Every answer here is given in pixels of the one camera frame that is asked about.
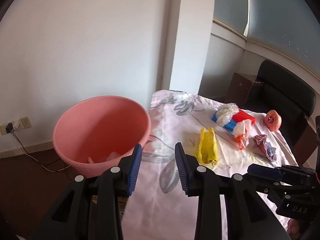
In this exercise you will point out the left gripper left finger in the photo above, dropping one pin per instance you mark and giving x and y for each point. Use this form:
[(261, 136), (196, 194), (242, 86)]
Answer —
[(89, 207)]

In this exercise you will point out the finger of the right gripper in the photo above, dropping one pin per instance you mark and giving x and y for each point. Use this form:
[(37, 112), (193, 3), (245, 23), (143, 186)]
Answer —
[(264, 172)]

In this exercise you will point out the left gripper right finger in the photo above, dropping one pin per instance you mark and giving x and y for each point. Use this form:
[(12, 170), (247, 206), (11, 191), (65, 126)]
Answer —
[(240, 200)]

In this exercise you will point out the clear orange plastic bag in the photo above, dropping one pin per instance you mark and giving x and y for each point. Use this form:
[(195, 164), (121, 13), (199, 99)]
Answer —
[(241, 133)]

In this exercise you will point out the blue foam fruit net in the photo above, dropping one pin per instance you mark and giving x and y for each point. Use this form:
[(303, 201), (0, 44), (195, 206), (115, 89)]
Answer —
[(230, 126)]

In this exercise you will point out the clear trash inside basin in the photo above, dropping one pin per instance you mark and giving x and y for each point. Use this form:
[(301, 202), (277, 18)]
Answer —
[(104, 158)]

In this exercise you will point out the person's right hand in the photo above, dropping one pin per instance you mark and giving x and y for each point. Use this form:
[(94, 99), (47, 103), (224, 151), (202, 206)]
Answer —
[(293, 229)]

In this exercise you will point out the crumpled red snack wrapper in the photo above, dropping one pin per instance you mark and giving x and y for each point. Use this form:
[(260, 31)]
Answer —
[(265, 146)]

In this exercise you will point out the orange fruit with sticker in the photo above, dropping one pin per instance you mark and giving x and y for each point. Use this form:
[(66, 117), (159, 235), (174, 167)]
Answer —
[(272, 120)]

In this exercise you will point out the pink plastic basin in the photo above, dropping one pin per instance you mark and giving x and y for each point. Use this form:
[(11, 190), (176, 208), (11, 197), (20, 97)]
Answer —
[(97, 127)]

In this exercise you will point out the yellow plastic bag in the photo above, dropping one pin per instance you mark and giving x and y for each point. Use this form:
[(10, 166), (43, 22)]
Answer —
[(207, 152)]

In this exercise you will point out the white foam fruit net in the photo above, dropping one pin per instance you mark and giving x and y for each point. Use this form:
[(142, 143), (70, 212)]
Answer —
[(225, 112)]

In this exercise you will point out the black office chair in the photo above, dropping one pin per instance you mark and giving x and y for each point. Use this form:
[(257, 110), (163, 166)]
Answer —
[(291, 97)]

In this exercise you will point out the dark brown wooden cabinet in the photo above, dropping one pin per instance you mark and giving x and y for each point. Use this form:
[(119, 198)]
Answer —
[(240, 88)]

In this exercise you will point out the beige wall socket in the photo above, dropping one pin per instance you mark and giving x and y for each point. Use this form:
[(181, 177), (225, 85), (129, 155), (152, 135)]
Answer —
[(25, 122)]

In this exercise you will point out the white wall socket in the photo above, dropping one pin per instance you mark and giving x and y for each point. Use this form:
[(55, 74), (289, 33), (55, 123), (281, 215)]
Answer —
[(9, 127)]

